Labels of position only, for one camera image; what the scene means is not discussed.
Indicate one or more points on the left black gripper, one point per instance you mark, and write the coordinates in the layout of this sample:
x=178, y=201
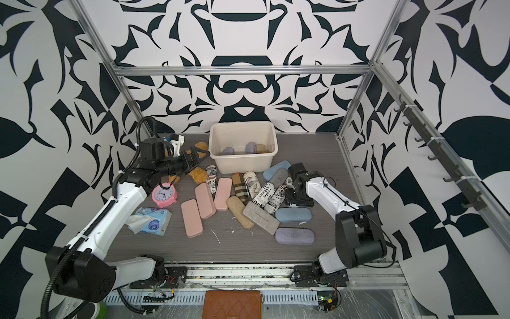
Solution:
x=194, y=160

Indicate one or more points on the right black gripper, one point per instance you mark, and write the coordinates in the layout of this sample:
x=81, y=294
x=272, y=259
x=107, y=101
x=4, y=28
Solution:
x=288, y=197

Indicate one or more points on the tan woven glasses case front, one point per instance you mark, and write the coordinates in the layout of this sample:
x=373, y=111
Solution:
x=261, y=149

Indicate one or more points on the tan woven glasses case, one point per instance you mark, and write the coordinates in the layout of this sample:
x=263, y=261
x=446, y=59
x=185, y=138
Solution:
x=261, y=149
x=236, y=206

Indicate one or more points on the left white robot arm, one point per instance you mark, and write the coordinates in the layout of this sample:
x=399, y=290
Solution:
x=78, y=270

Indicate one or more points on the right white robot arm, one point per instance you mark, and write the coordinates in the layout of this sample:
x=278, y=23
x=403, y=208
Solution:
x=359, y=235

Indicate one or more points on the blue glasses case front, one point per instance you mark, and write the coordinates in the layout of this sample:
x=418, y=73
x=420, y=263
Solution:
x=293, y=214

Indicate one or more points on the blue glasses case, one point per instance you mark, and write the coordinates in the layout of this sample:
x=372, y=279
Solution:
x=293, y=214
x=270, y=172

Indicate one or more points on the grey glasses case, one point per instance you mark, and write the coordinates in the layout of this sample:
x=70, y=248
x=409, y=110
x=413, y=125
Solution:
x=279, y=178

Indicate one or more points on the blue glasses case back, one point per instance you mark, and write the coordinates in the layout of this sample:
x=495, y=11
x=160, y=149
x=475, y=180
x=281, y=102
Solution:
x=270, y=172

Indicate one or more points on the map print glasses case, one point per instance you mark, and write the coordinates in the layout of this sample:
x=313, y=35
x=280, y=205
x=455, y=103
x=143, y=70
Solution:
x=252, y=183

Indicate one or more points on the pink glasses case right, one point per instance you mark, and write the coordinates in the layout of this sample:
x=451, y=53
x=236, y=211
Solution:
x=223, y=193

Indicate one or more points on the pink glasses case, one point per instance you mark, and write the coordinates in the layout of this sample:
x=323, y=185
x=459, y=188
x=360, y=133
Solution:
x=223, y=193
x=205, y=201
x=191, y=217

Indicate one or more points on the pink glasses case middle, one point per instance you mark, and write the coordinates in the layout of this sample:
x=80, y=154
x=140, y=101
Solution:
x=205, y=201

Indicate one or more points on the beige plastic storage box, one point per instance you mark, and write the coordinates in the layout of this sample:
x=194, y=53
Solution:
x=237, y=135

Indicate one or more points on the plaid brown glasses case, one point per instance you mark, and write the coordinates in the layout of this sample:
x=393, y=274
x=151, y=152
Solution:
x=240, y=187

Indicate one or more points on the tan woven glasses case centre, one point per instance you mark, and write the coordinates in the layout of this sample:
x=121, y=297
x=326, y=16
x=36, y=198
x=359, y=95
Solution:
x=236, y=206

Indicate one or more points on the pink glasses case front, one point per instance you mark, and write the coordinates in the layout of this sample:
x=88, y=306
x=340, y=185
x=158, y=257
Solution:
x=191, y=217

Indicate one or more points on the orange plush teddy bear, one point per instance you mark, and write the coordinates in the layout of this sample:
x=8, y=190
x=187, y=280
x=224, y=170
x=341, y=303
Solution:
x=199, y=175

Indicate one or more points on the newspaper print case left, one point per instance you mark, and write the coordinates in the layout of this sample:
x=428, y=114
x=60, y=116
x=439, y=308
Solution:
x=211, y=181

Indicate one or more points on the newspaper print case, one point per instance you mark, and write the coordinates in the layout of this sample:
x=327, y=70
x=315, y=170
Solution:
x=264, y=195
x=211, y=181

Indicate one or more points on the newspaper flag case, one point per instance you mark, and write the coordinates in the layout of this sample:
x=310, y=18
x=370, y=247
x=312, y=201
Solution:
x=276, y=200

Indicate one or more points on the newspaper print case centre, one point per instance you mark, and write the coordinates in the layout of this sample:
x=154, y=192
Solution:
x=264, y=195

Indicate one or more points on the grey woven rectangular case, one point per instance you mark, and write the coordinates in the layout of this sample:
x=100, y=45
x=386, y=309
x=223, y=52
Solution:
x=261, y=218

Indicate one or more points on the pink alarm clock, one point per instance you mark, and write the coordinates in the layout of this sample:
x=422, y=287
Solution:
x=164, y=195

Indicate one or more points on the blue tissue pack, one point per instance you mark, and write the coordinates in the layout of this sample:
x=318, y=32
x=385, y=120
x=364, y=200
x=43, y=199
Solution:
x=149, y=220

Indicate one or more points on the green circuit board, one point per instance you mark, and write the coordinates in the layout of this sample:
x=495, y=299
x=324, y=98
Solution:
x=328, y=301

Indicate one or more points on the brown quilted leather wallet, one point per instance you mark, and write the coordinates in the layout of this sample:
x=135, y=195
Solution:
x=232, y=305

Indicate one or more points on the green tape roll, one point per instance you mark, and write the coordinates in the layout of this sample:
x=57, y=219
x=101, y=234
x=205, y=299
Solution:
x=93, y=311

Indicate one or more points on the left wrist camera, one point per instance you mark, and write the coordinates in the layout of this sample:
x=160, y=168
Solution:
x=176, y=141

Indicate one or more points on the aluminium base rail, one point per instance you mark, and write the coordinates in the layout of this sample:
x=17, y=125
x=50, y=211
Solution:
x=273, y=276

